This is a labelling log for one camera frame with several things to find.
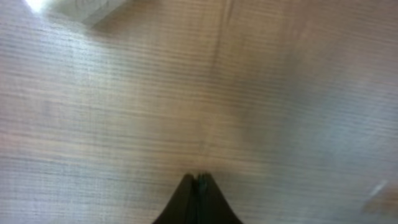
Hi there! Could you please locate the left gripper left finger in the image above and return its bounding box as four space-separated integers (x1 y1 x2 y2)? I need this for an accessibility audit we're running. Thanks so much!
153 174 197 224

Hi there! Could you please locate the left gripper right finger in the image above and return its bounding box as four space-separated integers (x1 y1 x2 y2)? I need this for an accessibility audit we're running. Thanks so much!
197 173 243 224

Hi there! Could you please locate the plain cream wooden block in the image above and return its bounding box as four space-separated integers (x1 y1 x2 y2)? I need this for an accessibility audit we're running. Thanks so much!
48 0 129 26

